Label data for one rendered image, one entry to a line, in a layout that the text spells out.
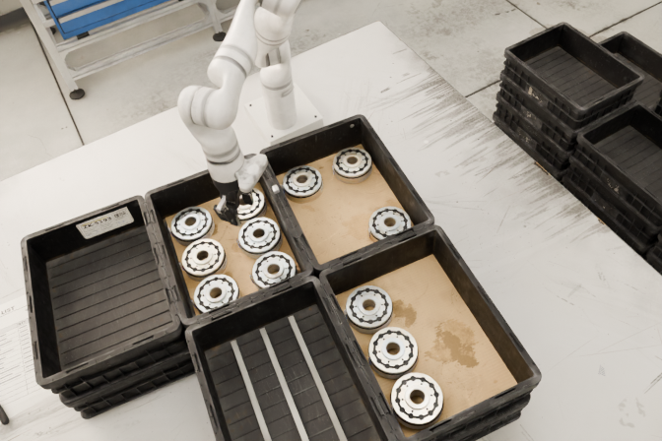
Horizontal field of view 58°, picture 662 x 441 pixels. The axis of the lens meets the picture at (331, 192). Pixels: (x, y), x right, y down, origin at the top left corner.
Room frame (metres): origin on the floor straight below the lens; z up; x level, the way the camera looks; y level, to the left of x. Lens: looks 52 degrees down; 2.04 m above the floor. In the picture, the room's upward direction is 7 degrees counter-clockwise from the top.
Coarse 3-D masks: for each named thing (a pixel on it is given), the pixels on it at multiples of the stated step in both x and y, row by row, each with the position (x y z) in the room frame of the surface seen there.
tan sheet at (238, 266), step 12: (204, 204) 0.98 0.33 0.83; (216, 204) 0.97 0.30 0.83; (216, 216) 0.93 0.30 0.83; (264, 216) 0.91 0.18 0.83; (216, 228) 0.89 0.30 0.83; (228, 228) 0.89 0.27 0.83; (240, 228) 0.88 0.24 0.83; (216, 240) 0.85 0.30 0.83; (228, 240) 0.85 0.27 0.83; (180, 252) 0.83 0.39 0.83; (228, 252) 0.82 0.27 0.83; (240, 252) 0.81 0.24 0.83; (288, 252) 0.79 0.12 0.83; (228, 264) 0.78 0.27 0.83; (240, 264) 0.78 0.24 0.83; (252, 264) 0.77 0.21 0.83; (228, 276) 0.75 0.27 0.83; (240, 276) 0.74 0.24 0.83; (192, 288) 0.73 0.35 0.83; (240, 288) 0.71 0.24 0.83; (252, 288) 0.70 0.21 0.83
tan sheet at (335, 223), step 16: (320, 160) 1.07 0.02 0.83; (336, 192) 0.96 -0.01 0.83; (352, 192) 0.95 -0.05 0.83; (368, 192) 0.94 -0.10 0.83; (384, 192) 0.94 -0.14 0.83; (304, 208) 0.92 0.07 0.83; (320, 208) 0.91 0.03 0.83; (336, 208) 0.91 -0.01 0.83; (352, 208) 0.90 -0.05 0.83; (368, 208) 0.89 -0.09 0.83; (400, 208) 0.88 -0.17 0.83; (304, 224) 0.87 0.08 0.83; (320, 224) 0.86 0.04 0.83; (336, 224) 0.86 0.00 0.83; (352, 224) 0.85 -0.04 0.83; (320, 240) 0.81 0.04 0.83; (336, 240) 0.81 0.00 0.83; (352, 240) 0.80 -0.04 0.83; (368, 240) 0.80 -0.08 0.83; (320, 256) 0.77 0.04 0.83; (336, 256) 0.76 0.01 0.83
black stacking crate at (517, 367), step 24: (432, 240) 0.74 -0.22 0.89; (360, 264) 0.68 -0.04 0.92; (384, 264) 0.70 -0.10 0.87; (408, 264) 0.72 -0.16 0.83; (456, 264) 0.65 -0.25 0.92; (336, 288) 0.66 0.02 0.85; (456, 288) 0.64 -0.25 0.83; (480, 312) 0.55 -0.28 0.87; (504, 336) 0.48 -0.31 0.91; (504, 360) 0.46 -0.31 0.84; (504, 408) 0.37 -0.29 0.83; (456, 432) 0.33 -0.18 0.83
